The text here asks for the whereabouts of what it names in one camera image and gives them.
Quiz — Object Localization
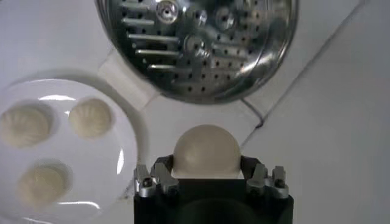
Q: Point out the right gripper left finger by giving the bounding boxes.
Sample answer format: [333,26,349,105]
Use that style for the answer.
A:
[133,154,180,198]

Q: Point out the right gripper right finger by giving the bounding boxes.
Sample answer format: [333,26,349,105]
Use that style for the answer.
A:
[240,155,290,200]

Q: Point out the white steamed baozi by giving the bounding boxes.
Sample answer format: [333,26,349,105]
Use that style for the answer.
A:
[171,124,244,180]
[68,97,113,139]
[16,166,69,208]
[0,103,52,149]

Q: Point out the stainless steel steamer basket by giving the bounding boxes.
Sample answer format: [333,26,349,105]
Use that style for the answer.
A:
[96,0,299,106]

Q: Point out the white work table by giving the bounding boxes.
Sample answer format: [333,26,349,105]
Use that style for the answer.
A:
[0,0,363,224]

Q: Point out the white round plate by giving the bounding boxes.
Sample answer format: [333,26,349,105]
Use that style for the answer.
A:
[0,78,140,224]

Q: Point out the cream electric cooking pot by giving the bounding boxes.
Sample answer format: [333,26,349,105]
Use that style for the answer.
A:
[97,50,161,112]

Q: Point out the grey pot power cord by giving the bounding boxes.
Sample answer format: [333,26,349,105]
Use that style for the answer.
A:
[239,97,265,129]

